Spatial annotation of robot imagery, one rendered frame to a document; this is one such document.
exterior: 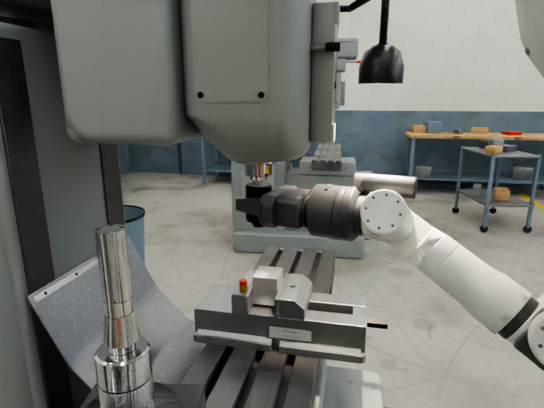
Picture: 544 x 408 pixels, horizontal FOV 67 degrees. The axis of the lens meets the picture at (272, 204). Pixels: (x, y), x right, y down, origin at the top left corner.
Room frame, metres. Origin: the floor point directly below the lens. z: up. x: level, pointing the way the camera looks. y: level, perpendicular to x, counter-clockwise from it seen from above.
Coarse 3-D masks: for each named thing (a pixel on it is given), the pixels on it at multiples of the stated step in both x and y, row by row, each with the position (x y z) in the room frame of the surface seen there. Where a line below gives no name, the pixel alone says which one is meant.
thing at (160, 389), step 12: (96, 384) 0.38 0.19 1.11; (156, 384) 0.36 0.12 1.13; (168, 384) 0.38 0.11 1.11; (180, 384) 0.38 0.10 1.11; (192, 384) 0.38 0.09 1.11; (96, 396) 0.36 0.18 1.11; (156, 396) 0.34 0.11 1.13; (168, 396) 0.34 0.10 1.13; (180, 396) 0.36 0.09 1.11; (192, 396) 0.36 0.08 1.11; (204, 396) 0.37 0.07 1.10
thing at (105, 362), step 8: (136, 344) 0.32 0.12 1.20; (144, 344) 0.32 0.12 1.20; (96, 352) 0.31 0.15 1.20; (104, 352) 0.31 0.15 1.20; (136, 352) 0.31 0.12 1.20; (144, 352) 0.31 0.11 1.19; (96, 360) 0.30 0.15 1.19; (104, 360) 0.30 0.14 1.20; (112, 360) 0.30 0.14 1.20; (120, 360) 0.30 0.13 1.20; (128, 360) 0.30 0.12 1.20; (136, 360) 0.30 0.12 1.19; (144, 360) 0.31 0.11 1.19; (104, 368) 0.30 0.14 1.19; (112, 368) 0.30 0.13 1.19; (120, 368) 0.30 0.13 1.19; (128, 368) 0.30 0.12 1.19; (136, 368) 0.30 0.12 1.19
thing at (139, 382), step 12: (96, 372) 0.31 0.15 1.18; (132, 372) 0.30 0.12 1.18; (144, 372) 0.31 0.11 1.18; (108, 384) 0.30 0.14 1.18; (120, 384) 0.30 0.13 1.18; (132, 384) 0.30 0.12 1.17; (144, 384) 0.31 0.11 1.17; (108, 396) 0.30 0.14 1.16; (120, 396) 0.30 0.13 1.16; (132, 396) 0.30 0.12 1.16; (144, 396) 0.31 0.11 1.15
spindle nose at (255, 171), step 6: (246, 168) 0.70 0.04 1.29; (252, 168) 0.69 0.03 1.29; (258, 168) 0.68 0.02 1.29; (264, 168) 0.69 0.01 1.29; (270, 168) 0.70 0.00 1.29; (246, 174) 0.70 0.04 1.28; (252, 174) 0.69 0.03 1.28; (258, 174) 0.68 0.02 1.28; (264, 174) 0.69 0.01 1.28; (270, 174) 0.70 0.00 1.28
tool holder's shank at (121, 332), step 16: (112, 224) 0.33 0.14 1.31; (96, 240) 0.31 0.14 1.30; (112, 240) 0.31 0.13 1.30; (112, 256) 0.31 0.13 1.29; (112, 272) 0.31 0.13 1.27; (128, 272) 0.32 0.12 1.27; (112, 288) 0.31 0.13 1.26; (128, 288) 0.32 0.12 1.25; (112, 304) 0.31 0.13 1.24; (128, 304) 0.31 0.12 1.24; (112, 320) 0.31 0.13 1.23; (128, 320) 0.31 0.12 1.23; (112, 336) 0.31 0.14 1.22; (128, 336) 0.31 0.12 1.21; (112, 352) 0.31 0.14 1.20; (128, 352) 0.31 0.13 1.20
